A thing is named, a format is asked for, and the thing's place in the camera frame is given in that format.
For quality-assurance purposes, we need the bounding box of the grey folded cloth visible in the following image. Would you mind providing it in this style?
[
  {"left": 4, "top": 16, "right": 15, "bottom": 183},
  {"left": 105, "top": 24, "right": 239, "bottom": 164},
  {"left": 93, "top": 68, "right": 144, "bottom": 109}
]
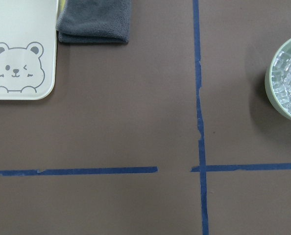
[{"left": 56, "top": 0, "right": 132, "bottom": 44}]

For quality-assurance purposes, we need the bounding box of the yellow sponge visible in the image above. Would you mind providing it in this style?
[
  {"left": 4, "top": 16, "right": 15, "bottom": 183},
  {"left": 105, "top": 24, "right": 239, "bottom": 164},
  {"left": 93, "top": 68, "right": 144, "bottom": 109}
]
[{"left": 58, "top": 0, "right": 66, "bottom": 14}]

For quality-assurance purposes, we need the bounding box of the green bowl of ice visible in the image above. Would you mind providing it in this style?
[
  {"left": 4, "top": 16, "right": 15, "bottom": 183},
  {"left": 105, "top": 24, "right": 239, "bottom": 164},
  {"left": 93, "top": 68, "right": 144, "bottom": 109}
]
[{"left": 265, "top": 38, "right": 291, "bottom": 120}]

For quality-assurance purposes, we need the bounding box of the cream bear tray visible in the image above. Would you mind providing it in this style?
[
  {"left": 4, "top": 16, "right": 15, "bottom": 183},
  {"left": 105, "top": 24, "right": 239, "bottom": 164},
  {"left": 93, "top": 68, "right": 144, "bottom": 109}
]
[{"left": 0, "top": 0, "right": 59, "bottom": 100}]

